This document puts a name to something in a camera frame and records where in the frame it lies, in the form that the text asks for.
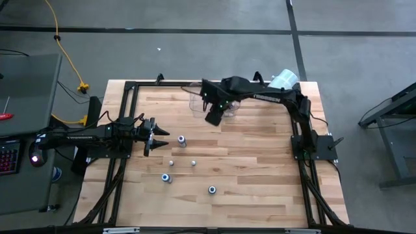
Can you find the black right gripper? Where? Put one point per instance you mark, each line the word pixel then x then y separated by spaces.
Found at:
pixel 214 96

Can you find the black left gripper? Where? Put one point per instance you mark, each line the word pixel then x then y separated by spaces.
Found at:
pixel 148 133

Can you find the large purple food coloring bottle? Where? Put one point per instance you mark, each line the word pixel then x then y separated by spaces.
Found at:
pixel 182 140

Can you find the small brown food coloring bottle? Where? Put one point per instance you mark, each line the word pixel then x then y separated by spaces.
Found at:
pixel 193 162

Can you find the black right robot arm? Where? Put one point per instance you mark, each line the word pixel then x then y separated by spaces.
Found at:
pixel 266 96

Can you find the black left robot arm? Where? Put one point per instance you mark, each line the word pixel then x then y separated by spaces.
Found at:
pixel 81 138

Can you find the large blue food coloring bottle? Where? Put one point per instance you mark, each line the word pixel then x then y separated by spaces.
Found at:
pixel 166 177

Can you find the clear plastic bin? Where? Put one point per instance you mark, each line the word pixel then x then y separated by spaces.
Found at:
pixel 195 107

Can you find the black flat panel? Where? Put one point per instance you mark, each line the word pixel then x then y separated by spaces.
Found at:
pixel 93 110

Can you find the person's shoe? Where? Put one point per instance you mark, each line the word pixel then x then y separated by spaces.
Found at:
pixel 57 174

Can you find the black glowing computer mouse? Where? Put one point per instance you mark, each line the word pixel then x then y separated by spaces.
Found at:
pixel 37 156

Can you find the grey side desk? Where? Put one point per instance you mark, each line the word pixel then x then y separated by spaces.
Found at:
pixel 29 91

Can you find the backlit black keyboard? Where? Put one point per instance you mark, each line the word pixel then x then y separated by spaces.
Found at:
pixel 9 157

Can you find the dark metal table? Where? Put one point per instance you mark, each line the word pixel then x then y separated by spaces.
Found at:
pixel 408 97

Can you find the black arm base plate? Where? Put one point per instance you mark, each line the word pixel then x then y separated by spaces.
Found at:
pixel 325 148
pixel 110 153

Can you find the silver metal bracket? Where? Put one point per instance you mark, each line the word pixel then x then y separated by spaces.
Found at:
pixel 302 231
pixel 121 230

